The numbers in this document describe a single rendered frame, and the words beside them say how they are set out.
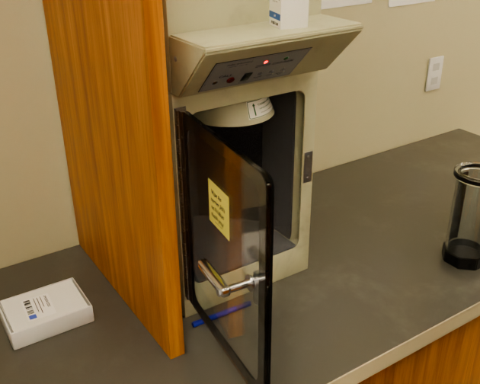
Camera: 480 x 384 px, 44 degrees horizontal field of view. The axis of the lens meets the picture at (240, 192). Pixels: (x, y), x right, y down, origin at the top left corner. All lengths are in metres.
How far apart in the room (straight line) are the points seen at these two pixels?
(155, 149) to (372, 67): 1.13
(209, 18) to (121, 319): 0.62
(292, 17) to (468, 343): 0.86
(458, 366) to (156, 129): 0.93
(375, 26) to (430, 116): 0.47
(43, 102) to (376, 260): 0.84
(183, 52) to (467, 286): 0.81
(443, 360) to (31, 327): 0.87
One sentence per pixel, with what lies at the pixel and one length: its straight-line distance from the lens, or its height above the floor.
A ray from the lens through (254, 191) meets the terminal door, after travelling 0.79.
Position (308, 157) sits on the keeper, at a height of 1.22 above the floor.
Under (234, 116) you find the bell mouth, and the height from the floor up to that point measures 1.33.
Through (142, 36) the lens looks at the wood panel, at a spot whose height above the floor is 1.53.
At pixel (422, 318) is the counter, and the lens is 1.28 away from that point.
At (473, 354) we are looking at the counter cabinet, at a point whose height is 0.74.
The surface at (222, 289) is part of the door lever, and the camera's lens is 0.85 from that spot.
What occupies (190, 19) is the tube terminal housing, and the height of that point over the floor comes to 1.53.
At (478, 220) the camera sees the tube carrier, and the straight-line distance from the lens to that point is 1.39.
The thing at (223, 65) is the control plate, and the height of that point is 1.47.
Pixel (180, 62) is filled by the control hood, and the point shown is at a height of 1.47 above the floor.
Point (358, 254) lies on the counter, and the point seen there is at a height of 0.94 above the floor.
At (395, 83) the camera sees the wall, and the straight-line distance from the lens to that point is 2.03.
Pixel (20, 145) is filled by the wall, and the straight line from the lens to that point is 1.41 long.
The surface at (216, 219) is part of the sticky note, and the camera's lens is 0.94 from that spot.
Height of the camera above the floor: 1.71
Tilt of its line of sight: 27 degrees down
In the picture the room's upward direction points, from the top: straight up
